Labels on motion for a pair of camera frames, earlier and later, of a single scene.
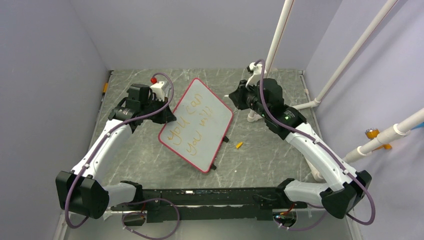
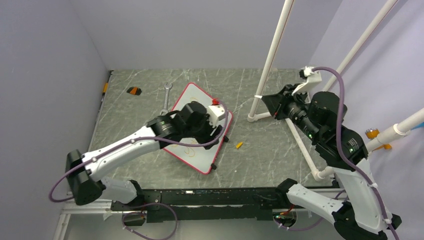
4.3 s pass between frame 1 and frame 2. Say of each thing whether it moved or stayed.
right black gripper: moved
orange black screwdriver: stayed
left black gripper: moved
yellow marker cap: stayed
